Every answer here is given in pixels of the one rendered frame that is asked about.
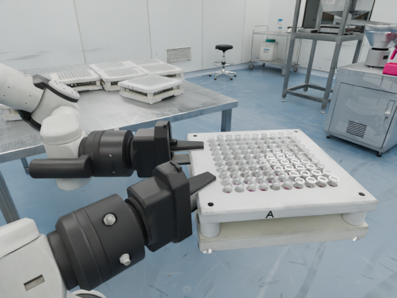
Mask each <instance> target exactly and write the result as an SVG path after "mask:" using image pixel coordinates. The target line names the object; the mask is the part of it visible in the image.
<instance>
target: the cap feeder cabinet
mask: <svg viewBox="0 0 397 298"><path fill-rule="evenodd" d="M370 67H371V66H368V65H365V61H361V62H358V63H353V64H348V65H345V66H341V67H338V73H337V77H336V82H335V85H334V90H333V94H332V97H331V102H330V106H329V110H328V114H327V119H326V123H325V127H324V130H325V133H327V134H328V136H326V138H330V136H329V135H333V136H336V137H339V138H342V139H344V140H347V141H351V142H353V143H356V144H359V145H362V146H364V147H367V148H371V149H373V150H376V151H379V154H377V155H376V156H378V157H381V156H382V155H381V153H385V152H386V151H388V150H389V149H390V148H392V147H393V146H394V145H396V144H397V76H394V75H389V74H383V73H382V72H383V69H384V67H375V66H374V67H373V68H370Z"/></svg>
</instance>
